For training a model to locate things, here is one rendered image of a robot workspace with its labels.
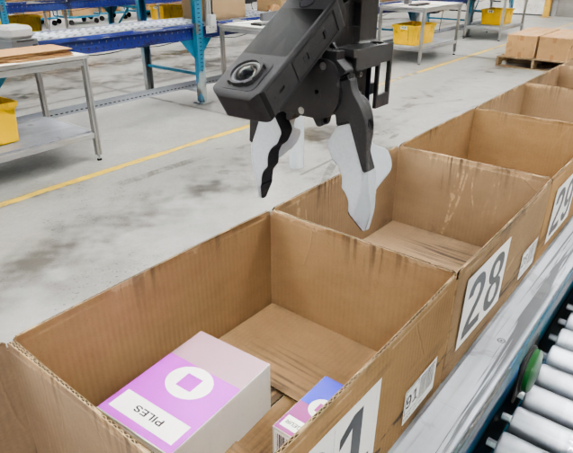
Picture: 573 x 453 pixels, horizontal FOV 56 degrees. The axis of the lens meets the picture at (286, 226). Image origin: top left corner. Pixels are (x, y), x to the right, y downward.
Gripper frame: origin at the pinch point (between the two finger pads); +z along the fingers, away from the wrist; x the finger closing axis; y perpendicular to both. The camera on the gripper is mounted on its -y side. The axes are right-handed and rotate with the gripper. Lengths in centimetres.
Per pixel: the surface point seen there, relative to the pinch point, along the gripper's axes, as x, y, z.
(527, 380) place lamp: -15, 36, 36
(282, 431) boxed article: 0.2, -3.1, 24.8
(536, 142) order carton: 5, 97, 18
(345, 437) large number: -8.2, -4.2, 18.8
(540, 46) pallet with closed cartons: 186, 783, 83
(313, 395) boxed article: 0.7, 3.2, 24.8
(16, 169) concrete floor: 361, 132, 118
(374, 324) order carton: 2.2, 19.3, 24.6
